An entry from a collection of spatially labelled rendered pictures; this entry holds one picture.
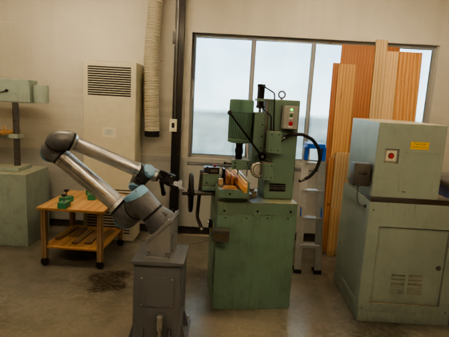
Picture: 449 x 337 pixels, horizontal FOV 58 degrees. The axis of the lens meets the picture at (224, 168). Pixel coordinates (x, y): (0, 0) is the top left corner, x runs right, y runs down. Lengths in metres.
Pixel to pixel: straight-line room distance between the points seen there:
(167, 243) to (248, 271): 0.80
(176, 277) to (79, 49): 2.84
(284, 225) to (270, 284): 0.46
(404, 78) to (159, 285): 3.15
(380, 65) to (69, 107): 3.22
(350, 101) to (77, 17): 2.89
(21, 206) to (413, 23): 4.22
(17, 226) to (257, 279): 2.41
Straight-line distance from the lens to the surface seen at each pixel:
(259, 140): 2.91
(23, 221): 4.31
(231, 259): 2.94
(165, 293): 2.51
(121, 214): 2.57
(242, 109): 2.85
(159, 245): 2.44
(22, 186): 4.22
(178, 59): 4.23
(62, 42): 4.63
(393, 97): 4.47
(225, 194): 2.74
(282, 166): 2.93
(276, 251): 2.98
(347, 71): 4.30
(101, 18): 4.53
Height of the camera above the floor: 1.51
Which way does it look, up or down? 10 degrees down
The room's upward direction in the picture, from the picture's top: 3 degrees clockwise
